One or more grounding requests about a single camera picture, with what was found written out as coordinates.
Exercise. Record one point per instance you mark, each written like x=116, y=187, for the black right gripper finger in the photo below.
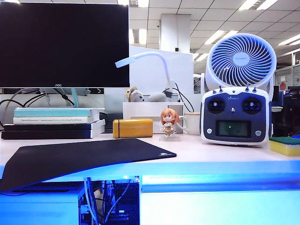
x=296, y=136

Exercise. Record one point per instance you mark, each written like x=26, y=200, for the yellow green cleaning sponge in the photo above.
x=284, y=148

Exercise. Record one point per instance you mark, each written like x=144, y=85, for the white desk drawer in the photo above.
x=220, y=208

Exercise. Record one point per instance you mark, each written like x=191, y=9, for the black office chair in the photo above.
x=290, y=110

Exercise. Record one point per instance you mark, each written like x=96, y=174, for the white navy RC transmitter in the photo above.
x=234, y=112

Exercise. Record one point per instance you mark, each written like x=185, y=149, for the white round desk fan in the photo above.
x=241, y=58

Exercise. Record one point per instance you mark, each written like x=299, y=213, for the white mug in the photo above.
x=193, y=124

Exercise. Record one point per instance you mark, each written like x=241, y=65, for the small white background fan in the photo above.
x=197, y=84

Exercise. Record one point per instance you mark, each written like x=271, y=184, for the orange-haired anime figurine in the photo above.
x=169, y=118

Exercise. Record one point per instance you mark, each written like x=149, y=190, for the white gooseneck desk lamp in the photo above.
x=167, y=70

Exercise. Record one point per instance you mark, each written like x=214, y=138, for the grey soft plush item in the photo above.
x=155, y=97

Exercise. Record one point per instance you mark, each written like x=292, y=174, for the white desktop organizer box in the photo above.
x=145, y=110

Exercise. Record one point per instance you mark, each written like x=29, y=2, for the white partition panel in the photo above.
x=150, y=75

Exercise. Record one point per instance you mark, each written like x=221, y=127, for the yellow rectangular case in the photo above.
x=136, y=129

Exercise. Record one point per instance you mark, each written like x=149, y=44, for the beige plush toy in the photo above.
x=136, y=96

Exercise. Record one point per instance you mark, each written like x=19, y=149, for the black computer tower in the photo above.
x=126, y=194

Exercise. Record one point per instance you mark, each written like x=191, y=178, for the black mouse pad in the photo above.
x=82, y=157

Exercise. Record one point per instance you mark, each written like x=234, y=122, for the silver teal monitor stand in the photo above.
x=74, y=98

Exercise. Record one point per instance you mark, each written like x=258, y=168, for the black AOC computer monitor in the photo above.
x=63, y=47

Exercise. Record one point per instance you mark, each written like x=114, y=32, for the white cover book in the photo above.
x=47, y=120

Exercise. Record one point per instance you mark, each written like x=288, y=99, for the teal cover book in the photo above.
x=47, y=113

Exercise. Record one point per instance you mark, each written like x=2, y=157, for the white under-desk cabinet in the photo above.
x=35, y=208

